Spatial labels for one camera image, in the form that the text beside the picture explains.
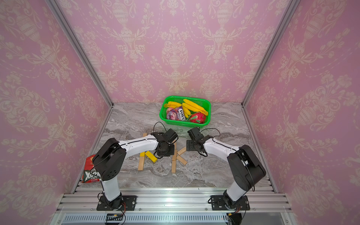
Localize banana bunch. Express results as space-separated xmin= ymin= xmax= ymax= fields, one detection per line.
xmin=182 ymin=99 xmax=209 ymax=116
xmin=164 ymin=101 xmax=182 ymax=108

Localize purple snack packet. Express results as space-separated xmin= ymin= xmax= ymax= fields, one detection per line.
xmin=166 ymin=106 xmax=186 ymax=121

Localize banana bunch right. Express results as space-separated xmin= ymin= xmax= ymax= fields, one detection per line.
xmin=182 ymin=99 xmax=209 ymax=116

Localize green plastic basket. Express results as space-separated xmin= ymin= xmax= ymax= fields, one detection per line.
xmin=159 ymin=96 xmax=212 ymax=128

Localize aluminium front rail frame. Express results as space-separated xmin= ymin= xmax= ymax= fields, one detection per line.
xmin=51 ymin=187 xmax=295 ymax=225

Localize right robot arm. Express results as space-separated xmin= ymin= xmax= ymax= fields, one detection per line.
xmin=186 ymin=127 xmax=266 ymax=212

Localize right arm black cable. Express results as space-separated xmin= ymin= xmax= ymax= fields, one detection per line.
xmin=200 ymin=128 xmax=221 ymax=138

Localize natural block cluster horizontal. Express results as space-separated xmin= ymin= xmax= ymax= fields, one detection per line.
xmin=172 ymin=150 xmax=177 ymax=161

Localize banana bunch left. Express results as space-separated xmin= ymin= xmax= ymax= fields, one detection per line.
xmin=164 ymin=101 xmax=182 ymax=108

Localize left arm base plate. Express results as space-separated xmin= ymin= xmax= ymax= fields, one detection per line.
xmin=97 ymin=195 xmax=137 ymax=212

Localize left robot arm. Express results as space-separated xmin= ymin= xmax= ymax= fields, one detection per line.
xmin=92 ymin=129 xmax=179 ymax=212

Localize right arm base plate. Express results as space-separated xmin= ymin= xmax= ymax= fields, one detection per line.
xmin=208 ymin=195 xmax=250 ymax=211

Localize red snack bag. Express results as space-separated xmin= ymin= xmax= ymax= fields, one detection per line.
xmin=82 ymin=155 xmax=100 ymax=183

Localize natural block cluster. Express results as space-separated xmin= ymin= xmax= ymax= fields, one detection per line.
xmin=171 ymin=161 xmax=176 ymax=173
xmin=177 ymin=147 xmax=186 ymax=155
xmin=176 ymin=155 xmax=188 ymax=165

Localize red dragon fruit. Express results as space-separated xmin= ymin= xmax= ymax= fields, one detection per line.
xmin=189 ymin=112 xmax=206 ymax=124

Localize natural block cluster bottom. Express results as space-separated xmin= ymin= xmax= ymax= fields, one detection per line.
xmin=171 ymin=161 xmax=176 ymax=173

